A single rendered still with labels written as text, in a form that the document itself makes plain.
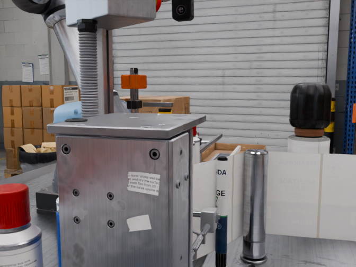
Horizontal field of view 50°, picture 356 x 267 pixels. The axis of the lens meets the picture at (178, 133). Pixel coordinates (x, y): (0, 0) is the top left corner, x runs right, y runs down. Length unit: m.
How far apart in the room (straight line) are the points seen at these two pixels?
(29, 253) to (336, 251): 0.55
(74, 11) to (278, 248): 0.57
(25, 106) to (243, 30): 2.86
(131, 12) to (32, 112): 4.08
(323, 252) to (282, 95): 4.38
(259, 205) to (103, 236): 0.36
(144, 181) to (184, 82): 5.05
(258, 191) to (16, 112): 4.35
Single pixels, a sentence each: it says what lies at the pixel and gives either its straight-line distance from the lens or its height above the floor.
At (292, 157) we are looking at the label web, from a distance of 0.66.
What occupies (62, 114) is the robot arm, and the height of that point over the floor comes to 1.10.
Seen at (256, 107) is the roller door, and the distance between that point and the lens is 5.12.
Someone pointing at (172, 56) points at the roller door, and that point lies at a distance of 5.42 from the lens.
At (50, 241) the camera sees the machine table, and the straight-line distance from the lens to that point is 0.92.
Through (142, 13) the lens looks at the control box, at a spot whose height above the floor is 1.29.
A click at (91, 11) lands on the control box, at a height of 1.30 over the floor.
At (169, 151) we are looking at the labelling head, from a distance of 0.30.
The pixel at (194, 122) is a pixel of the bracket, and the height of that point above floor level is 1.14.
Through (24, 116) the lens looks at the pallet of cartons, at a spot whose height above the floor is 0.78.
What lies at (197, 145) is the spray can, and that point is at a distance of 0.92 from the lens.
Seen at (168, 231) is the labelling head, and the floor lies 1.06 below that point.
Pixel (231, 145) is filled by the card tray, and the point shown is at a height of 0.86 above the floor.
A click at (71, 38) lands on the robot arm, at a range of 1.20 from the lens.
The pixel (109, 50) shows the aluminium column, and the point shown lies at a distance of 0.82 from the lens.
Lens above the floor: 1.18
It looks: 8 degrees down
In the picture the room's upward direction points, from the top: straight up
